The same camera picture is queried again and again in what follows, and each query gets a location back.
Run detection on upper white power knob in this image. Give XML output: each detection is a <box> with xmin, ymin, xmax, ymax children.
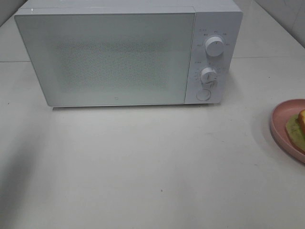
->
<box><xmin>204</xmin><ymin>35</ymin><xmax>224</xmax><ymax>57</ymax></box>

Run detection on white timer knob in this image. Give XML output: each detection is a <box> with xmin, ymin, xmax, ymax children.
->
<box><xmin>200</xmin><ymin>67</ymin><xmax>218</xmax><ymax>85</ymax></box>

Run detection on white microwave oven body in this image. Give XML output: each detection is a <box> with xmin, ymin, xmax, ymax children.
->
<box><xmin>14</xmin><ymin>0</ymin><xmax>243</xmax><ymax>106</ymax></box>

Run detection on white microwave door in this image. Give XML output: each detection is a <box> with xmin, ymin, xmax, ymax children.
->
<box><xmin>15</xmin><ymin>13</ymin><xmax>194</xmax><ymax>107</ymax></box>

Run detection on toast sandwich with lettuce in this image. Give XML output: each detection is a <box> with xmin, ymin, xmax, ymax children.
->
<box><xmin>285</xmin><ymin>110</ymin><xmax>305</xmax><ymax>153</ymax></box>

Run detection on pink round plate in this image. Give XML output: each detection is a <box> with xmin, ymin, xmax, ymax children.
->
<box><xmin>270</xmin><ymin>99</ymin><xmax>305</xmax><ymax>164</ymax></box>

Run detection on round white door button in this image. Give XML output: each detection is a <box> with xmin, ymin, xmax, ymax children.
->
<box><xmin>196</xmin><ymin>89</ymin><xmax>211</xmax><ymax>101</ymax></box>

